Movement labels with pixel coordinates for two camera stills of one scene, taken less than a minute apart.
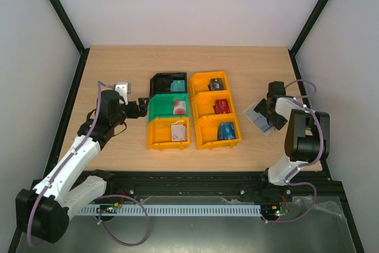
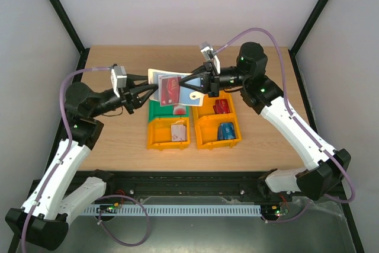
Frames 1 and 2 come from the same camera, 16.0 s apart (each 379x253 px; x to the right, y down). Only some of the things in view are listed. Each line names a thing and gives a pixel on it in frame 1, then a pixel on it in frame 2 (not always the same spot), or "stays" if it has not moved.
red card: [221, 106] stays
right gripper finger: [262, 108] to [202, 71]
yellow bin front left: [159, 133] stays
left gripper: [143, 108] to [129, 98]
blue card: [226, 131] stays
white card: [178, 133] stays
